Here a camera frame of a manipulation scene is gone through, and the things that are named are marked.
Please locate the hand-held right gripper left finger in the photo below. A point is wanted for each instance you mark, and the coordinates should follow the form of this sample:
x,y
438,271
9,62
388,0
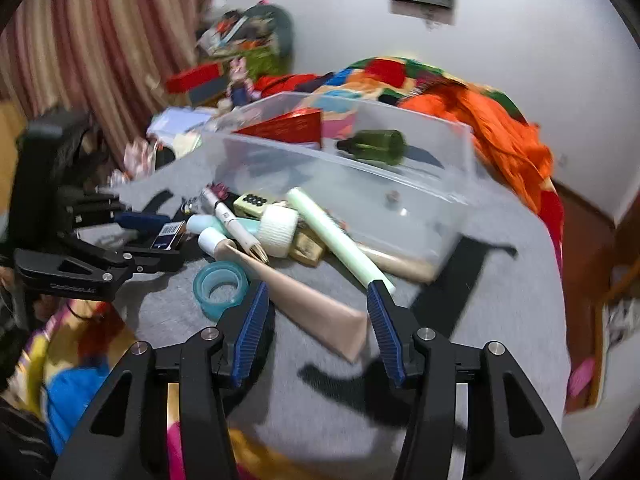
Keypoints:
x,y
252,330

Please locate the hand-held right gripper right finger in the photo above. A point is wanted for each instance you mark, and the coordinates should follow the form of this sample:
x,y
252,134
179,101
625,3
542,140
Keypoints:
x,y
382,330

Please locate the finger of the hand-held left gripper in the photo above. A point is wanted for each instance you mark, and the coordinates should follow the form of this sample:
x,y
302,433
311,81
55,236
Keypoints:
x,y
142,221
150,260

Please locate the dark blue barcode box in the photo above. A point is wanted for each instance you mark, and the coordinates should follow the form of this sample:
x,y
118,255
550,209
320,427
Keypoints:
x,y
167,235

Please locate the large beige cosmetic tube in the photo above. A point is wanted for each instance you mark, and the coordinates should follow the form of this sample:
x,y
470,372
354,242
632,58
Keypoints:
x,y
310,305

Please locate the light green tube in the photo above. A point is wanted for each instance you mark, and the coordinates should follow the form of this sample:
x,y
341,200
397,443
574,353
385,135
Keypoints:
x,y
330,235

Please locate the clear plastic storage box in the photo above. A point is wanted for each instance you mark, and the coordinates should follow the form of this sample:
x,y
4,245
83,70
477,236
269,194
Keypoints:
x,y
350,195

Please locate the pale teal bottle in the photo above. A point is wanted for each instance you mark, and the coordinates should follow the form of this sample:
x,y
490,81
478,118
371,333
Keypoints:
x,y
200,222

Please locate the teal tape roll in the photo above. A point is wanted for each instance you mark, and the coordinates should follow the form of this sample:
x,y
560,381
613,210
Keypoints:
x,y
205,290

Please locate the white-capped beige bottle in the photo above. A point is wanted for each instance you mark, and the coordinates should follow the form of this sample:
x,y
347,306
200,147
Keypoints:
x,y
212,240

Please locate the slim beige tube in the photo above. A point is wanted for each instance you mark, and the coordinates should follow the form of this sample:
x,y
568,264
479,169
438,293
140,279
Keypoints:
x,y
405,265

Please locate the white pen with tassel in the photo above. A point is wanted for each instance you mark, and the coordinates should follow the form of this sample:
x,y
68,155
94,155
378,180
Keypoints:
x,y
230,222

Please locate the cream case with black dots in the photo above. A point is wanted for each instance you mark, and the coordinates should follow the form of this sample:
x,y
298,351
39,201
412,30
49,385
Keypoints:
x,y
240,206

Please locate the white ribbed-cap jar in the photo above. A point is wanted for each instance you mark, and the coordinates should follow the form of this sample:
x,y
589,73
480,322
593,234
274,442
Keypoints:
x,y
277,230

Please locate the blue notebook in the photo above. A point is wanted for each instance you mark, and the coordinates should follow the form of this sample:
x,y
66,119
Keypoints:
x,y
177,122

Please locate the grey blanket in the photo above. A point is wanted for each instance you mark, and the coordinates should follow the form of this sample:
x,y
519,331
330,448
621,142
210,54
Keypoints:
x,y
500,270

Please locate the striped red-gold curtain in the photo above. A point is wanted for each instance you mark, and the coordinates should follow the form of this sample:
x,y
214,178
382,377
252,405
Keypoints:
x,y
100,35

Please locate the red box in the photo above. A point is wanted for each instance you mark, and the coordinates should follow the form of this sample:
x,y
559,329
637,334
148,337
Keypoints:
x,y
195,77

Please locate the pink rabbit figure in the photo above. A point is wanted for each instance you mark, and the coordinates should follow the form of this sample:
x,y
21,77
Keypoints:
x,y
239,80

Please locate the red foil packet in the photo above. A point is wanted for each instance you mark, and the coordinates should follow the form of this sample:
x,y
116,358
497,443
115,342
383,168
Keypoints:
x,y
290,127

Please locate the green glass bottle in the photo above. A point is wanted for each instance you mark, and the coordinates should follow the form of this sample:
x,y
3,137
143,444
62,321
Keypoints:
x,y
375,146

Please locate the red jacket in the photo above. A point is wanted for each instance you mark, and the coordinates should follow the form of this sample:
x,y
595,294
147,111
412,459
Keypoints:
x,y
290,85

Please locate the pink slipper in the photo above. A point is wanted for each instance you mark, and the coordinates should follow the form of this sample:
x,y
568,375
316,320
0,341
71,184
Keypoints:
x,y
580,377

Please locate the orange puffer jacket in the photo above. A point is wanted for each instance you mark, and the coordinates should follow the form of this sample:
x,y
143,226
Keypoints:
x,y
500,135

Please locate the colourful patchwork quilt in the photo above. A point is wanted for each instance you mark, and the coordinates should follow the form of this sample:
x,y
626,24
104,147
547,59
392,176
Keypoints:
x,y
385,70

